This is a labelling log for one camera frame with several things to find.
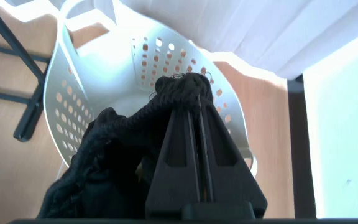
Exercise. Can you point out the white laundry basket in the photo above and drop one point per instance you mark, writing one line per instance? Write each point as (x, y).
(104, 77)

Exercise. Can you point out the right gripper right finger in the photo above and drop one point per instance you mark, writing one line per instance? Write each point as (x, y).
(235, 183)

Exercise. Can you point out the black clothes rack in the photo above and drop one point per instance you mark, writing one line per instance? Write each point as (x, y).
(14, 46)

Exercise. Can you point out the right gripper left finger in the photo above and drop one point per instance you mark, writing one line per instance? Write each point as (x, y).
(172, 180)

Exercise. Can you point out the white curtain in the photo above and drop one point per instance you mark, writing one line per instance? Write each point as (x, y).
(259, 31)

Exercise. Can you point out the black garment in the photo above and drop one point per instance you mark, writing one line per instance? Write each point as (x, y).
(113, 155)

